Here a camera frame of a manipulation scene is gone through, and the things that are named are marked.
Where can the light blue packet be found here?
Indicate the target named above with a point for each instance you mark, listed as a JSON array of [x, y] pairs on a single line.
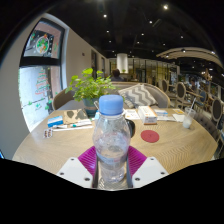
[[97, 115]]

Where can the small patterned blister pack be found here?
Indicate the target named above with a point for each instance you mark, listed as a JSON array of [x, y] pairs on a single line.
[[48, 133]]

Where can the flat round red coaster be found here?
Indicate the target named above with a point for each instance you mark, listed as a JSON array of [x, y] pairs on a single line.
[[150, 136]]

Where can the small blue white box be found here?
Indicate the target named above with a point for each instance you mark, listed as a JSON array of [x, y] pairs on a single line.
[[161, 112]]

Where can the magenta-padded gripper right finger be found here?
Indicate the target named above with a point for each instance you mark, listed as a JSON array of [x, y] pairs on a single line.
[[148, 170]]

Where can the person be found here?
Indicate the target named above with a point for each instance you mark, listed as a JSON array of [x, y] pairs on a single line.
[[116, 76]]

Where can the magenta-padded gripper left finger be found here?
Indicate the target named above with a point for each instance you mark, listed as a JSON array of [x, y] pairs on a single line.
[[75, 170]]

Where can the grey curved sofa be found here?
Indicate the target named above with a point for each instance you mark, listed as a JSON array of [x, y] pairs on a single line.
[[61, 100]]

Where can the green potted plant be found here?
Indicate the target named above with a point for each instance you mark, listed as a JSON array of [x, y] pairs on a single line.
[[88, 87]]

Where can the clear blue-capped water bottle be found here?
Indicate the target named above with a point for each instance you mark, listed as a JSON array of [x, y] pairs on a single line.
[[111, 140]]

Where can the white teal tube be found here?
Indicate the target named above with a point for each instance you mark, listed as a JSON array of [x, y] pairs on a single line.
[[78, 125]]

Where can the white paper napkin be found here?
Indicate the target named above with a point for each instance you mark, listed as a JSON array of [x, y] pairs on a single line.
[[177, 117]]

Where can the group of ceiling lights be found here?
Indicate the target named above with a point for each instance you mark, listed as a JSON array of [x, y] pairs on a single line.
[[165, 6]]

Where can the small yellow card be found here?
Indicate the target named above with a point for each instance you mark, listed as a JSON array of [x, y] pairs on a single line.
[[178, 111]]

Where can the white orange carton box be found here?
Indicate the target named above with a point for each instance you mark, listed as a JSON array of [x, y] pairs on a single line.
[[147, 115]]

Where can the brown patterned notebook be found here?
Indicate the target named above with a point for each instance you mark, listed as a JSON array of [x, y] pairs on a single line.
[[76, 116]]

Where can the grey white chevron cushion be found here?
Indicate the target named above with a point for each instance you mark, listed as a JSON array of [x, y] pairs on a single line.
[[138, 95]]

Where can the clear plastic cup with straw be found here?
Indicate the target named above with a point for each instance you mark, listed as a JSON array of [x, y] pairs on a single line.
[[187, 121]]

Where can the open printed booklet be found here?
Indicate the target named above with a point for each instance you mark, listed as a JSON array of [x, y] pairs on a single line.
[[132, 114]]

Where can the group of dining chairs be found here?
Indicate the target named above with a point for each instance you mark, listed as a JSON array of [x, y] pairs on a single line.
[[181, 91]]

